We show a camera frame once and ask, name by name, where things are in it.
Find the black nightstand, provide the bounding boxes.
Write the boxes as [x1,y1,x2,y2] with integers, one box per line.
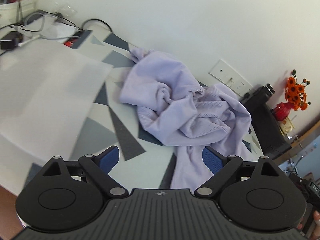
[240,91,291,160]

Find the lavender ribbed pajama garment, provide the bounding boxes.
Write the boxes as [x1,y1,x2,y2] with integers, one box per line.
[119,48,254,191]

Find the yellow ceramic mug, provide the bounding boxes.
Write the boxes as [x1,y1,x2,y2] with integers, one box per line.
[279,116,295,134]

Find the person right hand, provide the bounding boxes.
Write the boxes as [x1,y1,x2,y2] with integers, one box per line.
[309,211,320,240]

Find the black power adapter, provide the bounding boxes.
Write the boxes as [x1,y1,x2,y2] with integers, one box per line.
[1,31,23,50]

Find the black power strip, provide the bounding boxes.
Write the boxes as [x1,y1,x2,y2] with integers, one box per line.
[64,30,92,49]

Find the orange artificial flowers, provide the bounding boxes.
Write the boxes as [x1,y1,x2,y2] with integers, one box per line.
[285,69,311,111]

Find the white wall socket panel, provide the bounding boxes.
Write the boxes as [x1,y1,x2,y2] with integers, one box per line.
[209,59,253,96]

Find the black thermos bottle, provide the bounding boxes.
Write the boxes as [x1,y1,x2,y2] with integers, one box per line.
[246,83,275,107]

